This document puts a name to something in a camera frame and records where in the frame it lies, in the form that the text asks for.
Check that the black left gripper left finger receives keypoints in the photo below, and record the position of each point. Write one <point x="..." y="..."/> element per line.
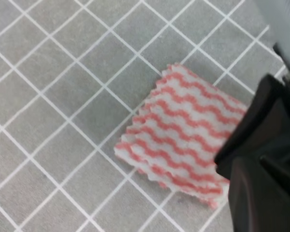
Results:
<point x="259" y="195"/>

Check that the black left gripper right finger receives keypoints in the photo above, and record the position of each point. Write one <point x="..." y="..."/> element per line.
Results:
<point x="267" y="118"/>

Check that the pink white wavy striped towel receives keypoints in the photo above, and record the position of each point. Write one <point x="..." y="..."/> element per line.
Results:
<point x="177" y="133"/>

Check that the grey checked tablecloth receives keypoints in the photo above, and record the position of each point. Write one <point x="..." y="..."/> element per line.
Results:
<point x="73" y="73"/>

